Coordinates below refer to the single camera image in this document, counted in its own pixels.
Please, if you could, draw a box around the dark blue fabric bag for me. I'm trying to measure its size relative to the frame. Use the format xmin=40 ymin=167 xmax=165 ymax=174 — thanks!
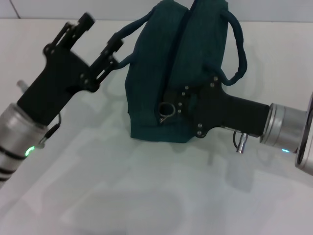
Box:
xmin=111 ymin=0 xmax=248 ymax=144

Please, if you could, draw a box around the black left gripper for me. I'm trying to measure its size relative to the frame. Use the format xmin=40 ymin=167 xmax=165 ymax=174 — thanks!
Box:
xmin=17 ymin=13 xmax=125 ymax=126

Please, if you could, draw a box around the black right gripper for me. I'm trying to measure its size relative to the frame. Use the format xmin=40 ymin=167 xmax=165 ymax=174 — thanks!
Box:
xmin=163 ymin=75 xmax=271 ymax=140

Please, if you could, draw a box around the silver left gripper connector stub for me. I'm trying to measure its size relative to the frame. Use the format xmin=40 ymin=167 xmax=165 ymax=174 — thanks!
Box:
xmin=16 ymin=80 xmax=28 ymax=93

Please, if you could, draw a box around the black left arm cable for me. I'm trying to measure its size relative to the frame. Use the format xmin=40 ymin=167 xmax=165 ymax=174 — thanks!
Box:
xmin=38 ymin=112 xmax=64 ymax=149

